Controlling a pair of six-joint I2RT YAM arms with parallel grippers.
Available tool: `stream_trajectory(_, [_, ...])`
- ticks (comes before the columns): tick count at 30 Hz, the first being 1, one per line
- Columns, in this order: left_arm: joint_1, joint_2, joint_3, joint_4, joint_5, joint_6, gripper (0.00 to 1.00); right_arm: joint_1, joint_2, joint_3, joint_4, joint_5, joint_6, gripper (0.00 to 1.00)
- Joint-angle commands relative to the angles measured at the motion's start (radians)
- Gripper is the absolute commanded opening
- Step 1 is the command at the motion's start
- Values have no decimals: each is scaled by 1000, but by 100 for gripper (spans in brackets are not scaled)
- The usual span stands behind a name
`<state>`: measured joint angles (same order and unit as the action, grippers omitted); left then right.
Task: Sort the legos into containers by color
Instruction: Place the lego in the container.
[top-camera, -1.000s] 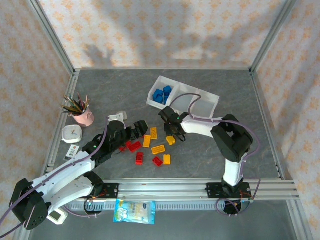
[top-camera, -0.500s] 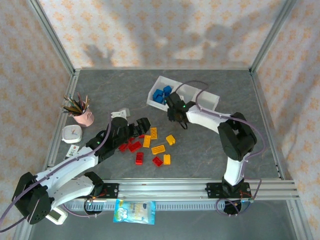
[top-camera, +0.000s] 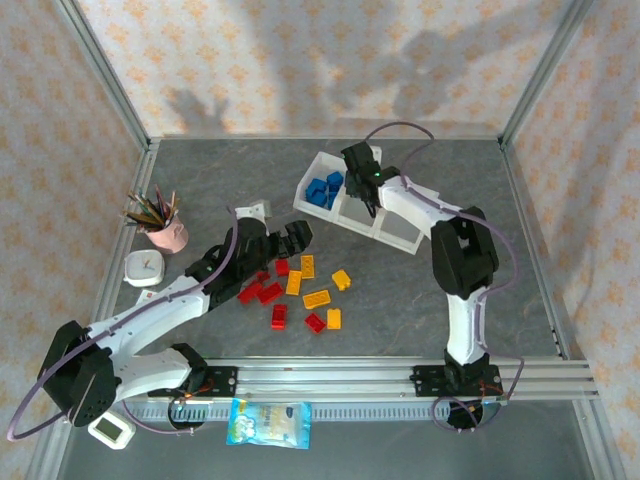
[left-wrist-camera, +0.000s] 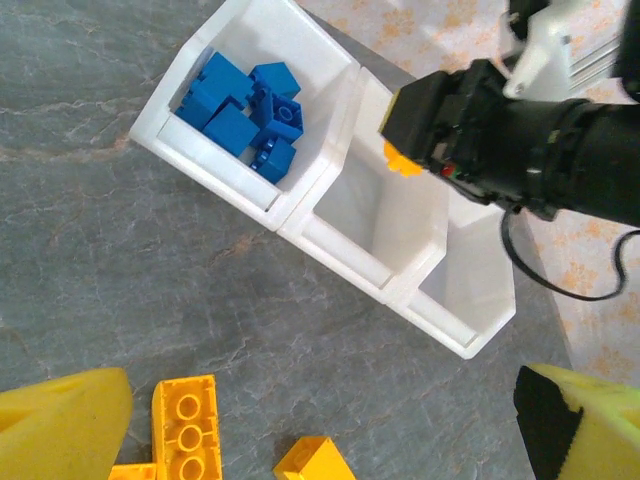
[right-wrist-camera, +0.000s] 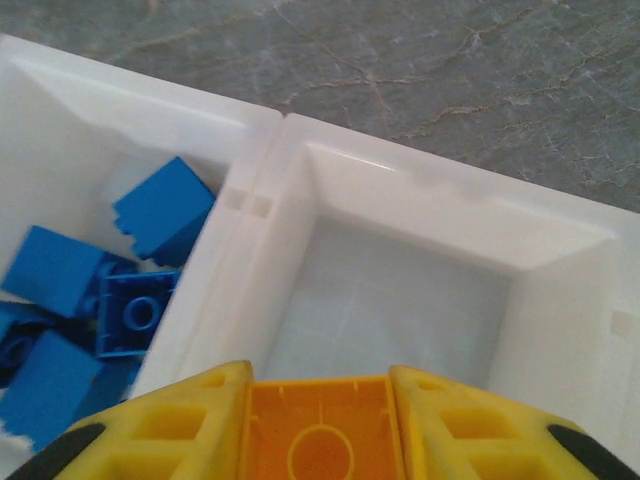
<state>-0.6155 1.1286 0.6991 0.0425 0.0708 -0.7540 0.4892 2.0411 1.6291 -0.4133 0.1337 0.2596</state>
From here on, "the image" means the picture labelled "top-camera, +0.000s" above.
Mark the aluminium frame post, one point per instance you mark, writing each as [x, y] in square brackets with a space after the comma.
[110, 80]
[541, 75]

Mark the white square alarm clock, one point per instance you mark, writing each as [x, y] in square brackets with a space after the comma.
[145, 267]

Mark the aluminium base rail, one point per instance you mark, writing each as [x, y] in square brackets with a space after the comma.
[325, 380]

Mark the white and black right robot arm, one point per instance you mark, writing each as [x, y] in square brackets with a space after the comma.
[415, 205]

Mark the blue lego brick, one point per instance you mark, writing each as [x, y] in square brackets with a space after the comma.
[314, 197]
[328, 202]
[316, 185]
[334, 178]
[331, 192]

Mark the white digital timer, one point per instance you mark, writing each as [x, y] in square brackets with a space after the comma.
[111, 432]

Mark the pink pencil cup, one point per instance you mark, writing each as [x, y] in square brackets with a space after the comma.
[170, 237]

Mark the yellow lego brick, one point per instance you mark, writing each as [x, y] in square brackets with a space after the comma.
[341, 279]
[293, 281]
[307, 265]
[334, 318]
[316, 298]

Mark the aluminium table edge rail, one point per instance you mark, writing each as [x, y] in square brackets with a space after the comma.
[521, 200]
[111, 270]

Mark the white card with red mark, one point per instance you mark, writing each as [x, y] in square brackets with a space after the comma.
[146, 296]

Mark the red lego brick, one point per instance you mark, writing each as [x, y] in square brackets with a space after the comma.
[249, 292]
[262, 276]
[279, 316]
[282, 266]
[315, 322]
[270, 293]

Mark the blue snack bag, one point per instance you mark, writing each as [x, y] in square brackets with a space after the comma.
[270, 420]

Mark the coloured pencil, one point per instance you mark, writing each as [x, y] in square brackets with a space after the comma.
[150, 205]
[140, 218]
[142, 207]
[170, 205]
[160, 202]
[173, 211]

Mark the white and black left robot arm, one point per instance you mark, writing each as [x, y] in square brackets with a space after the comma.
[160, 312]

